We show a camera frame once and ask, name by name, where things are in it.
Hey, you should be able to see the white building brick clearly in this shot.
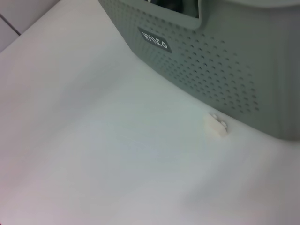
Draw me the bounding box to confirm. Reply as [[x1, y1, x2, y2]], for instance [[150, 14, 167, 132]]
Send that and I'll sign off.
[[203, 112, 229, 137]]

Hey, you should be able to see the grey-green perforated storage bin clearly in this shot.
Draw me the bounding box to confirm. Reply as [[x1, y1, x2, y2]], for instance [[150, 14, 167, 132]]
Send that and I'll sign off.
[[97, 0, 300, 142]]

